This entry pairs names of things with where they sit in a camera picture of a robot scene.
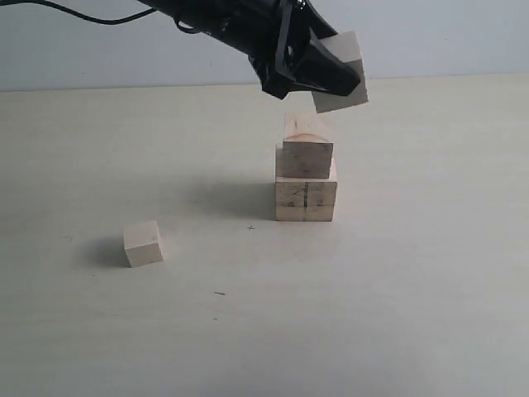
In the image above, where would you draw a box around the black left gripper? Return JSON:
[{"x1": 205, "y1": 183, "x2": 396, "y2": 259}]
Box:
[{"x1": 177, "y1": 0, "x2": 338, "y2": 99}]

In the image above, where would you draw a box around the medium brown wooden cube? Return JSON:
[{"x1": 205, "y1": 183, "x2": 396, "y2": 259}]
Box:
[{"x1": 279, "y1": 112, "x2": 334, "y2": 179}]

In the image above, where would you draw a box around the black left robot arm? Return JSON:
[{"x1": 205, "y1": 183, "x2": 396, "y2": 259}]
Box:
[{"x1": 147, "y1": 0, "x2": 360, "y2": 99}]

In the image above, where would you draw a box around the small light wooden cube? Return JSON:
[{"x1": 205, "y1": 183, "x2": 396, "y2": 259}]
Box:
[{"x1": 123, "y1": 220, "x2": 164, "y2": 268}]

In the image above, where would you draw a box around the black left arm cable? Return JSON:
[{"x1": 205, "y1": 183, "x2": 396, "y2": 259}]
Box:
[{"x1": 0, "y1": 0, "x2": 160, "y2": 25}]

